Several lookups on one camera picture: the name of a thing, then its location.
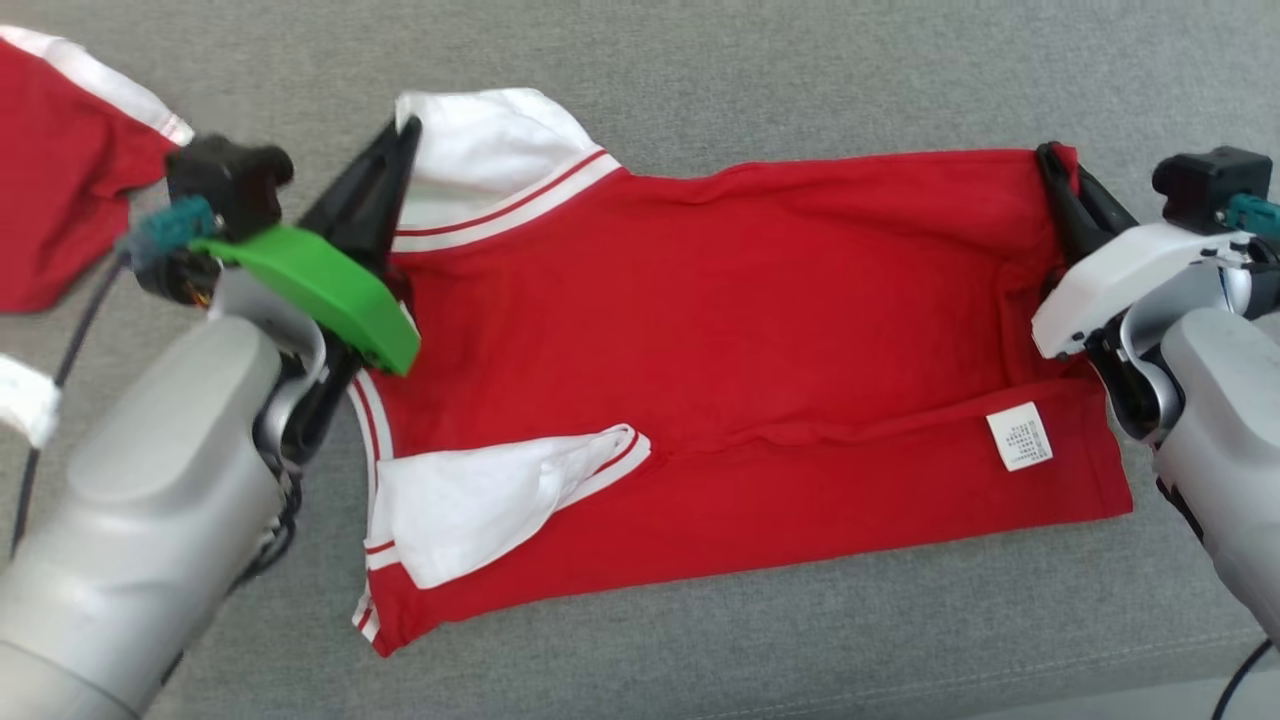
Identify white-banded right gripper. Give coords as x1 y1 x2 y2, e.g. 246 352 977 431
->
1032 142 1251 441

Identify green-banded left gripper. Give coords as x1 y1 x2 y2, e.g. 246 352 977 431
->
190 116 423 466

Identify red shorts with white stripes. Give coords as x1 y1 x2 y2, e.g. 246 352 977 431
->
0 25 196 313

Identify red shirt with white sleeves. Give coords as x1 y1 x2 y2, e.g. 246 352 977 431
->
350 88 1134 658

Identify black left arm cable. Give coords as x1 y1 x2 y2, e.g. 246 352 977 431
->
10 197 221 561

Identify white left cable tag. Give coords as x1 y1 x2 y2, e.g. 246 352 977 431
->
0 355 63 448

